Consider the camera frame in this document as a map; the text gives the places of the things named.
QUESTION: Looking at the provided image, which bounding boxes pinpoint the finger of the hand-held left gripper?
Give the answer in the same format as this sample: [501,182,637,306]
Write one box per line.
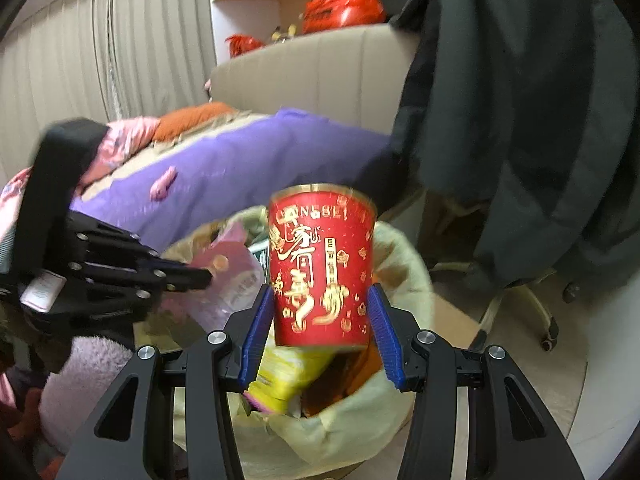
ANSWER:
[69,210,213,293]
[70,266,169,323]

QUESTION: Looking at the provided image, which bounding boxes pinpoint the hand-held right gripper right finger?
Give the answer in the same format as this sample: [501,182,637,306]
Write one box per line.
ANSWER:
[367,282,586,480]

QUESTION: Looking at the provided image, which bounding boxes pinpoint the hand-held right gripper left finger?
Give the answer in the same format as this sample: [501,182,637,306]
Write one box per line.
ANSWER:
[55,282,276,480]

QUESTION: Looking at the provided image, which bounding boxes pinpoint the yellow snack packet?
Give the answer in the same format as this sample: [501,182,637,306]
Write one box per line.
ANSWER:
[247,345,341,413]

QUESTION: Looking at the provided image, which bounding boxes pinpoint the clear plastic bag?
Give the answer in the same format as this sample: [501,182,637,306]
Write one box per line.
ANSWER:
[162,222,263,331]

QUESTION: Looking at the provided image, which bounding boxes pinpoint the red paper cup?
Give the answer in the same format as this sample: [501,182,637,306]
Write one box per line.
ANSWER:
[267,185,377,348]

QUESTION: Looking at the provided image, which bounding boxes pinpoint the orange white plastic bag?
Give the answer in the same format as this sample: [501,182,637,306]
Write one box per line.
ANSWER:
[132,205,436,480]

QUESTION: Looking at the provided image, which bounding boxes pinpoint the person's left forearm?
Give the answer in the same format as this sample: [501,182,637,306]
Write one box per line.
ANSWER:
[39,335,136,456]

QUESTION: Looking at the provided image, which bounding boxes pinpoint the orange snack packet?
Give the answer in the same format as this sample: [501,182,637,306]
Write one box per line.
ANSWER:
[300,345,386,418]

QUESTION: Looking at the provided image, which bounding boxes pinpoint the beige bed sheet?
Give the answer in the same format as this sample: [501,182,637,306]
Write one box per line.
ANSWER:
[80,112,273,201]

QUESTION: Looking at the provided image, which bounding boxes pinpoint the pink floral quilt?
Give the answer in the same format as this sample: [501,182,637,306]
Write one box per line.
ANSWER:
[0,116,161,241]

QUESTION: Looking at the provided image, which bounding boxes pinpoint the beige curtain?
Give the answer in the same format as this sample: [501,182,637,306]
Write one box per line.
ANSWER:
[0,0,218,176]

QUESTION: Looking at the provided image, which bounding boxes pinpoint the orange pillow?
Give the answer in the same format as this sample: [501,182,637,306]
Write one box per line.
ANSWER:
[151,101,238,143]

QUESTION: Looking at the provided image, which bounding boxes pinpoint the purple bed sheet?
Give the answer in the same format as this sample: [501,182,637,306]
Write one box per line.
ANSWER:
[70,107,396,256]

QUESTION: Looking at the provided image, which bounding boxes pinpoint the white office chair base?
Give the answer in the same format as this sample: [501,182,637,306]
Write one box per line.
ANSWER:
[430,260,583,353]

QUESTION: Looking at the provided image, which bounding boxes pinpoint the small red plastic bag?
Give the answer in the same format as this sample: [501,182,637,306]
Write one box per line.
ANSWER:
[225,34,266,58]

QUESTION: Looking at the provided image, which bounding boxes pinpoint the beige padded headboard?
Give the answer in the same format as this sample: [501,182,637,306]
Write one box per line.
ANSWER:
[207,22,426,136]

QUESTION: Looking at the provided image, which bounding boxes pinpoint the black jacket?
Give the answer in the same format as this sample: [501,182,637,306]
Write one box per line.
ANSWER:
[350,0,640,296]

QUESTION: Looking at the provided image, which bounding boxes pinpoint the small yellow ornaments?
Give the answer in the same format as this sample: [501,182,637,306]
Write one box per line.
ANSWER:
[271,22,303,42]

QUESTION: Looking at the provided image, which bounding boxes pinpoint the large red plastic bag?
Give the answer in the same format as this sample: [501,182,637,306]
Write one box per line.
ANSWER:
[300,0,387,35]

